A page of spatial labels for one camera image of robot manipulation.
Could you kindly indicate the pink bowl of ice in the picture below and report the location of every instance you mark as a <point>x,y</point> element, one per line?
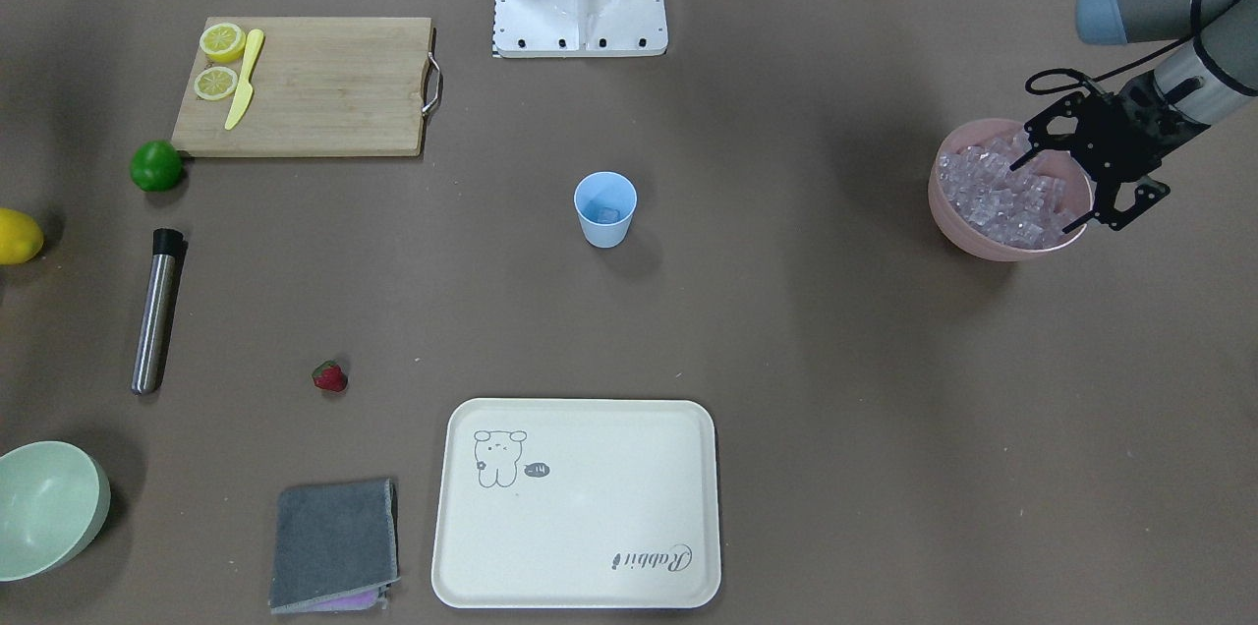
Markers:
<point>993,212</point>

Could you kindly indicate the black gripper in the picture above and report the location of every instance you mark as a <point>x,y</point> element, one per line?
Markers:
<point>1128,138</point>

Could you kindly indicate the steel muddler black tip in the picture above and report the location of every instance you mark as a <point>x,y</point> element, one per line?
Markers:
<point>168,249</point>

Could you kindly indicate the wooden cutting board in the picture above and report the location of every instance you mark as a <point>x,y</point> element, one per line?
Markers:
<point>324,86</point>

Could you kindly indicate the lemon slice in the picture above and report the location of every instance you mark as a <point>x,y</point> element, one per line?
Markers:
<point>223,43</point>
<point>215,83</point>

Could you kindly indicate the mint green bowl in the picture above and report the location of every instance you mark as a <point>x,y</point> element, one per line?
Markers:
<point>54,500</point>

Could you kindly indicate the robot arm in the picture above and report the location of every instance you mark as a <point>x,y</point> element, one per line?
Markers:
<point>1207,71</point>

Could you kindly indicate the light blue cup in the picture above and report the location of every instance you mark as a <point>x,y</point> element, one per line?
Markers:
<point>605,202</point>

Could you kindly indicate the yellow lemon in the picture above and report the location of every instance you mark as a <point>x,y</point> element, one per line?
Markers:
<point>21,237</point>

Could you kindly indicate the yellow plastic knife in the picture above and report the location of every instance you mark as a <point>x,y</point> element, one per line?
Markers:
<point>245,91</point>

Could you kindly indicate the grey folded cloth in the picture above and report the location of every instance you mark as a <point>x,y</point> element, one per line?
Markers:
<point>335,548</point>

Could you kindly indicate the green lime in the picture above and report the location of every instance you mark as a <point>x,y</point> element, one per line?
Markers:
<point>157,166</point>

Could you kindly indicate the cream rabbit tray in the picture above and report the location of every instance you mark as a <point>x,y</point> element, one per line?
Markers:
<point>578,503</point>

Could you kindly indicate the red strawberry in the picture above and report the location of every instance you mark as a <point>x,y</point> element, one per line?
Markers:
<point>330,377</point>

